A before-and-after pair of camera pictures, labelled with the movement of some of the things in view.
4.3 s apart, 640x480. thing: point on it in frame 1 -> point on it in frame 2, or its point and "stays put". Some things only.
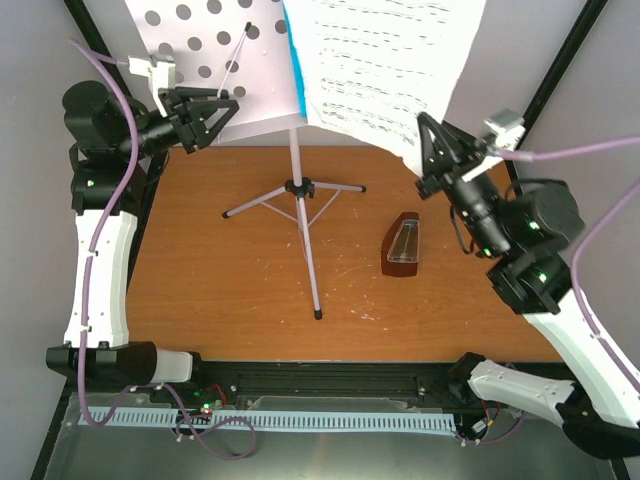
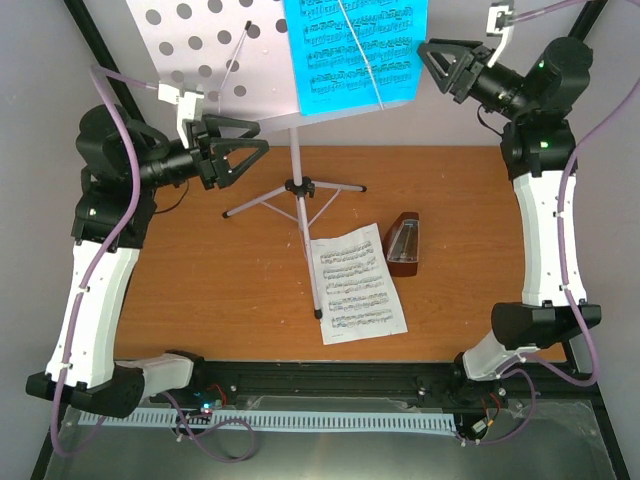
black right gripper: x=440 y=142 -> x=458 y=50
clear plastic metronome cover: x=405 y=246 stays put
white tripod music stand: x=243 y=49 stays put
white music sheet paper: x=372 y=66 -> x=357 y=292
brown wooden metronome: x=400 y=246 stays put
